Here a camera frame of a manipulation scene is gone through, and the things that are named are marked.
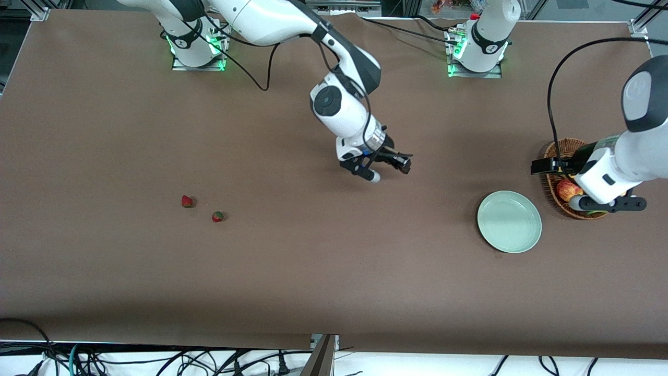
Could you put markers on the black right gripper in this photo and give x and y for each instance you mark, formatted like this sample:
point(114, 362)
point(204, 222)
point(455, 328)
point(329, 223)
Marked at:
point(388, 151)

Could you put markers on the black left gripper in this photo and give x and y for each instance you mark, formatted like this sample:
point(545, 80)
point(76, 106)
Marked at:
point(580, 156)

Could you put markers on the red strawberry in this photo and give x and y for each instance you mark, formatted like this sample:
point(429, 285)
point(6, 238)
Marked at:
point(217, 216)
point(187, 201)

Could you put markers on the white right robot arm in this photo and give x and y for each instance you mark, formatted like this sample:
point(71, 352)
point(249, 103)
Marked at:
point(261, 21)

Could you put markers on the pale green plate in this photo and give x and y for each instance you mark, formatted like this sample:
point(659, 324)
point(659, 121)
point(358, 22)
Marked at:
point(509, 222)

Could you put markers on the red apple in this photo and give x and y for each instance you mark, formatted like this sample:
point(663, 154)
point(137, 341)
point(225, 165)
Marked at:
point(566, 190)

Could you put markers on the brown wicker basket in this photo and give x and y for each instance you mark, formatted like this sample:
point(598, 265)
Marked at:
point(571, 146)

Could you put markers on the brown table cover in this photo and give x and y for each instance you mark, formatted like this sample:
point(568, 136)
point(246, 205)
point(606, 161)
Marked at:
point(334, 250)

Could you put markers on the colourful background objects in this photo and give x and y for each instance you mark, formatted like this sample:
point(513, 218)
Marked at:
point(449, 5)

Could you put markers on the grey device box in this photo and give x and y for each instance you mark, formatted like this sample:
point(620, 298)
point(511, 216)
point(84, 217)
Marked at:
point(342, 6)

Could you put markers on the black power plug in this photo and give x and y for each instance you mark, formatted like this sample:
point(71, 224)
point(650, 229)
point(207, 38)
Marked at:
point(282, 366)

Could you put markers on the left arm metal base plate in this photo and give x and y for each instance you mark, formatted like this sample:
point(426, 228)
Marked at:
point(490, 74)

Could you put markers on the aluminium profile post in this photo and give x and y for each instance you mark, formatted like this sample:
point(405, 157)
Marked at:
point(321, 360)

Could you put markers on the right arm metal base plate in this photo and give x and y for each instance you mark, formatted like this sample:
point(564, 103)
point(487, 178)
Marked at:
point(182, 66)

